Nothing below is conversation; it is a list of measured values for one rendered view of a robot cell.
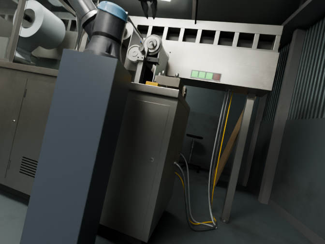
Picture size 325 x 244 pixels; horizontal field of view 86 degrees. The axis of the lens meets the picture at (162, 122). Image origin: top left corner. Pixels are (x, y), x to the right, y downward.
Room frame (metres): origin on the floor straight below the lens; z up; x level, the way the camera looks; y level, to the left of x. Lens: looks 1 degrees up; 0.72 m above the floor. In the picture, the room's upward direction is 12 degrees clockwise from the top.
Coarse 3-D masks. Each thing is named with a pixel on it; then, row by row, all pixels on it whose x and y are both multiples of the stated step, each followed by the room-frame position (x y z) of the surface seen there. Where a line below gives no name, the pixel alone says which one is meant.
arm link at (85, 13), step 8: (72, 0) 0.72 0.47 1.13; (80, 0) 0.72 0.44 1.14; (88, 0) 0.74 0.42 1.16; (80, 8) 0.73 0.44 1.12; (88, 8) 0.74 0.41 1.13; (96, 8) 0.77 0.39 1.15; (80, 16) 0.76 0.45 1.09; (88, 16) 0.74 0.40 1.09; (88, 24) 0.75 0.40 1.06; (88, 32) 0.78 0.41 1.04
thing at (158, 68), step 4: (160, 56) 1.27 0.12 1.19; (160, 60) 1.29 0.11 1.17; (156, 64) 1.23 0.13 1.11; (160, 64) 1.31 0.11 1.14; (164, 64) 1.41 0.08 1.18; (156, 68) 1.25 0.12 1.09; (160, 68) 1.33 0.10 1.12; (164, 68) 1.43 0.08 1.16; (156, 72) 1.26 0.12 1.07; (160, 72) 1.35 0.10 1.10
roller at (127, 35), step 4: (128, 24) 1.30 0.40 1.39; (128, 28) 1.30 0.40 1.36; (132, 28) 1.29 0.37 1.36; (128, 32) 1.30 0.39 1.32; (124, 36) 1.31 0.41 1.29; (128, 36) 1.30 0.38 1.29; (124, 40) 1.32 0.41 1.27; (128, 40) 1.33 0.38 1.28; (124, 44) 1.39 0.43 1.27; (128, 44) 1.37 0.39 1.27
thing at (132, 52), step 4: (132, 48) 1.28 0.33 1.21; (136, 48) 1.27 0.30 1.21; (128, 52) 1.28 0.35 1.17; (132, 52) 1.27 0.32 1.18; (136, 52) 1.27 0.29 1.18; (128, 56) 1.28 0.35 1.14; (132, 56) 1.28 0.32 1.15; (136, 56) 1.27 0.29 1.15; (132, 60) 1.27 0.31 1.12; (136, 60) 1.26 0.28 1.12
